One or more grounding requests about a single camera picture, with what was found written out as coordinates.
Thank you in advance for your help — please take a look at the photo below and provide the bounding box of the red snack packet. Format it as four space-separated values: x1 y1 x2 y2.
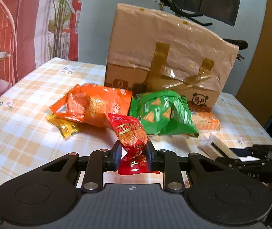
108 113 161 176

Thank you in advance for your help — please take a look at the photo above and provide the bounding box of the orange cracker packet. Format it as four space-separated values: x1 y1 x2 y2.
190 111 221 131

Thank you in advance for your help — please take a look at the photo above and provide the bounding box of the orange snack bag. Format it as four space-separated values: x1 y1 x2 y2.
49 83 133 129

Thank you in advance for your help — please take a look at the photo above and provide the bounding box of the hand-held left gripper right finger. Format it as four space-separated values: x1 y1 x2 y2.
146 141 237 193

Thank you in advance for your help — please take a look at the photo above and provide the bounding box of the cardboard box with plastic liner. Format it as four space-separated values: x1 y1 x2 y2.
104 3 240 112

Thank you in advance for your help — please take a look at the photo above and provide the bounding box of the dark window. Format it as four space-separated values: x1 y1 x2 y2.
86 0 244 27

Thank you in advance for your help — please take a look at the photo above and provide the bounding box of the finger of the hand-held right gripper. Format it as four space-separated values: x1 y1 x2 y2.
229 144 272 159
216 156 264 170

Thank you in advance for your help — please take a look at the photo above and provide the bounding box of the white wafer packet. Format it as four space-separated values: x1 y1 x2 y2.
197 134 240 160

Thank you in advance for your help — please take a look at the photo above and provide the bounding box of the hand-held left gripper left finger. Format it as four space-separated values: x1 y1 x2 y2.
28 141 122 194

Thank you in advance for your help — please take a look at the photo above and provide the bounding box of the black exercise bike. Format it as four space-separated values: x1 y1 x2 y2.
160 0 249 61

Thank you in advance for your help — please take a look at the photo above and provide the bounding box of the green snack bag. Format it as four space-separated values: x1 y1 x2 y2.
129 91 199 137

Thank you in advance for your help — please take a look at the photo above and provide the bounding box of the yellow snack packet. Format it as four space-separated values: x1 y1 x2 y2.
46 114 80 138

